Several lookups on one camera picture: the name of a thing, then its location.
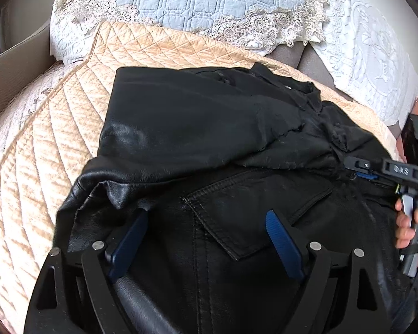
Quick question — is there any blue quilted lace-trimmed cover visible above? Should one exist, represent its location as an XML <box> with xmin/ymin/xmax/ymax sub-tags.
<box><xmin>52</xmin><ymin>0</ymin><xmax>331</xmax><ymax>56</ymax></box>

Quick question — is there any peach quilted sofa mat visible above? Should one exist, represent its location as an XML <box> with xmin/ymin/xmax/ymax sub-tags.
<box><xmin>0</xmin><ymin>21</ymin><xmax>403</xmax><ymax>322</ymax></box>

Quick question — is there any person's right hand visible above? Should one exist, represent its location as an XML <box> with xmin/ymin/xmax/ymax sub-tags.
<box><xmin>395</xmin><ymin>196</ymin><xmax>418</xmax><ymax>250</ymax></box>

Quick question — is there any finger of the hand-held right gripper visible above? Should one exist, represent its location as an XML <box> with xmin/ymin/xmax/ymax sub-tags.
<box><xmin>344</xmin><ymin>156</ymin><xmax>385</xmax><ymax>175</ymax></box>
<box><xmin>355</xmin><ymin>171</ymin><xmax>384</xmax><ymax>183</ymax></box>

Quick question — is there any large white embossed cover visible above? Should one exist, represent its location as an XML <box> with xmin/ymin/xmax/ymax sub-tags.
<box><xmin>308</xmin><ymin>0</ymin><xmax>418</xmax><ymax>126</ymax></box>

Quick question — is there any person's blue jeans leg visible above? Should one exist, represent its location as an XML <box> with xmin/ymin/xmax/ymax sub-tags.
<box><xmin>390</xmin><ymin>275</ymin><xmax>418</xmax><ymax>334</ymax></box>

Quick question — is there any grey-brown sofa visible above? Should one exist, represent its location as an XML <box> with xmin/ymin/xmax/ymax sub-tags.
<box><xmin>0</xmin><ymin>21</ymin><xmax>356</xmax><ymax>129</ymax></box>

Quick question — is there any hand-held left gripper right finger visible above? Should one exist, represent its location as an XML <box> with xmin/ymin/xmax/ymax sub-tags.
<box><xmin>266</xmin><ymin>210</ymin><xmax>397</xmax><ymax>334</ymax></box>

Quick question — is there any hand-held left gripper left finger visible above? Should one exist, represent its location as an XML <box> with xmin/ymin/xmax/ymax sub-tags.
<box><xmin>24</xmin><ymin>210</ymin><xmax>149</xmax><ymax>334</ymax></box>

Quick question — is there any small white embossed cover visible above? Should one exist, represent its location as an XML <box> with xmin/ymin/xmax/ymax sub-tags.
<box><xmin>50</xmin><ymin>14</ymin><xmax>107</xmax><ymax>66</ymax></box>

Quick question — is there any black leather jacket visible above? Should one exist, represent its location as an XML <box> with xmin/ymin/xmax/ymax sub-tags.
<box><xmin>56</xmin><ymin>62</ymin><xmax>415</xmax><ymax>334</ymax></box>

